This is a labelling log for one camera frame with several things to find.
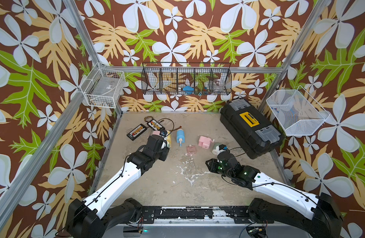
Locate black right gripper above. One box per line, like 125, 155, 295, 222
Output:
203, 158, 234, 180

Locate yellow pencil sharpener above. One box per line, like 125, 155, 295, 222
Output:
165, 131, 172, 148

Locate green pencil sharpener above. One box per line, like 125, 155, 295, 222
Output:
212, 143, 222, 156

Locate blue pencil sharpener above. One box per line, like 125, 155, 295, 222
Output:
177, 129, 185, 147

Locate clear pink tray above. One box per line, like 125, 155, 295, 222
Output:
186, 145, 197, 156

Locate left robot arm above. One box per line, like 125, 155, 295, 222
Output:
65, 134, 170, 238

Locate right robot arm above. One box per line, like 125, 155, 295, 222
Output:
205, 151, 343, 238

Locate black charging board right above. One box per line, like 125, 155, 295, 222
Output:
147, 119, 165, 131

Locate black charging board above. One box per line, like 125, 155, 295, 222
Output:
147, 119, 165, 131
127, 124, 147, 141

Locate black charging board left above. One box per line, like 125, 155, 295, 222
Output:
127, 124, 147, 141

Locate black yellow-latch toolbox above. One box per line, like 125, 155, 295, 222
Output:
220, 99, 285, 159

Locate white mesh basket right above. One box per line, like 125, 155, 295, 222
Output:
266, 86, 330, 136

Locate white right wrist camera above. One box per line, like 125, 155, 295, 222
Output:
216, 144, 228, 154

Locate black wire basket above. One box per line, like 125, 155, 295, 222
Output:
140, 62, 232, 96

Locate white wire basket left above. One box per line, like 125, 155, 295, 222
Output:
81, 63, 126, 109

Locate aluminium frame back bar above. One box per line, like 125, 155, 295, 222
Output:
102, 66, 284, 74

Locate aluminium frame post right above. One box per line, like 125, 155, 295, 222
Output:
258, 0, 329, 113

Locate aluminium frame post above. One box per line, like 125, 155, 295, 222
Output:
258, 0, 329, 113
63, 1, 123, 118

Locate aluminium frame post left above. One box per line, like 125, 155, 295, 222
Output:
63, 1, 123, 118

